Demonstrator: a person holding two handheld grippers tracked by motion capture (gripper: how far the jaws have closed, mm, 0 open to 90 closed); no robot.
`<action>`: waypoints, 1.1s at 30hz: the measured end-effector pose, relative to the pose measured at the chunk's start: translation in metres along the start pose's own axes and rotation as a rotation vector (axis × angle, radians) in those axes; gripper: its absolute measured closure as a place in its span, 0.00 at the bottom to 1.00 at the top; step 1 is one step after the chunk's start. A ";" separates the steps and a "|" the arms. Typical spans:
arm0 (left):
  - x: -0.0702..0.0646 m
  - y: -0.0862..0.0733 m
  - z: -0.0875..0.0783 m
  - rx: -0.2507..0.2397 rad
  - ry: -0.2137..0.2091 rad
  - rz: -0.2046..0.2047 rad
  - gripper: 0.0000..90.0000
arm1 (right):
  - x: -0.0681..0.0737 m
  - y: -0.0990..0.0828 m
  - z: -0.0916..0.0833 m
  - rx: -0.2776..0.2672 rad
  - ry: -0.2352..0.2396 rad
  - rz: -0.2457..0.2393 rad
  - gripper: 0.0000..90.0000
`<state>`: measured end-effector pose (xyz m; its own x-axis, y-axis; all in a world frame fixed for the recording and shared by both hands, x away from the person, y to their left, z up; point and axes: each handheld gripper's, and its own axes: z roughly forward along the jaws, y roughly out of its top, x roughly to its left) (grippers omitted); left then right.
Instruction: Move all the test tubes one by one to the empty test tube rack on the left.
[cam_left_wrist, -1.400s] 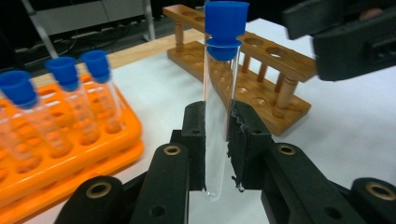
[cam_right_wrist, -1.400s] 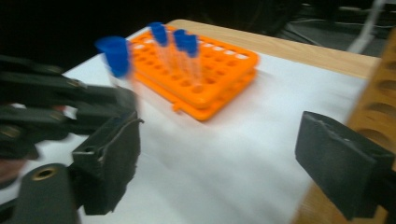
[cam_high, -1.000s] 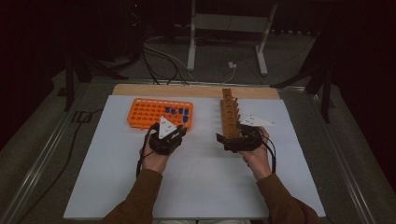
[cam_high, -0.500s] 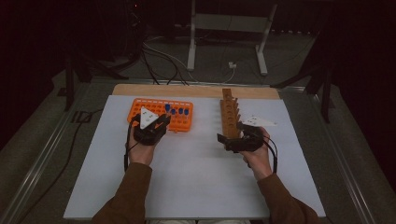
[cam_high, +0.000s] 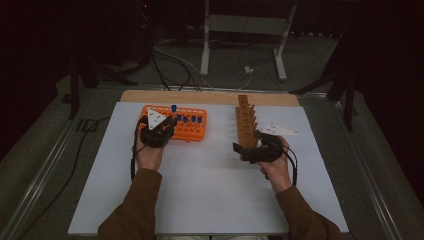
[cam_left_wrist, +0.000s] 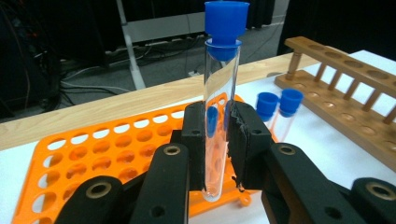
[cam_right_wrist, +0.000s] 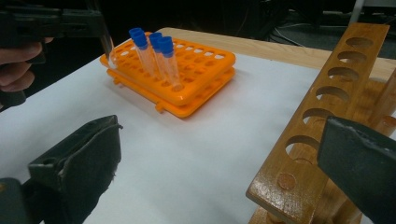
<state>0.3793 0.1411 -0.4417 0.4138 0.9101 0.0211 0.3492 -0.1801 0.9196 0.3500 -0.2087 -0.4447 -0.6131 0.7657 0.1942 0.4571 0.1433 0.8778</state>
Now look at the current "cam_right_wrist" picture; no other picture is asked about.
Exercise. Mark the white metal stand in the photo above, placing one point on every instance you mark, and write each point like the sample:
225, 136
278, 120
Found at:
357, 9

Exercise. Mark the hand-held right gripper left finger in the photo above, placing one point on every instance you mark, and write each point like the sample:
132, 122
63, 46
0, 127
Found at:
81, 165

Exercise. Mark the blue capped clear tube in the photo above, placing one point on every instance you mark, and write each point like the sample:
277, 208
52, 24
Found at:
111, 61
135, 31
141, 42
154, 39
166, 46

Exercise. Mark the white table cover sheet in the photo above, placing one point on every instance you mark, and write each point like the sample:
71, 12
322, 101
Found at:
186, 161

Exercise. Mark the orange plastic tube rack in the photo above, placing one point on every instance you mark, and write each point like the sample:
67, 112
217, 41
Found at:
193, 93

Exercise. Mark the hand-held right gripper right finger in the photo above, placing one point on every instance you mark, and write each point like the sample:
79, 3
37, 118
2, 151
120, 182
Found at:
361, 168

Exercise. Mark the wooden tube rack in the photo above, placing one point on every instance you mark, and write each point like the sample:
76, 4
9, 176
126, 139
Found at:
280, 193

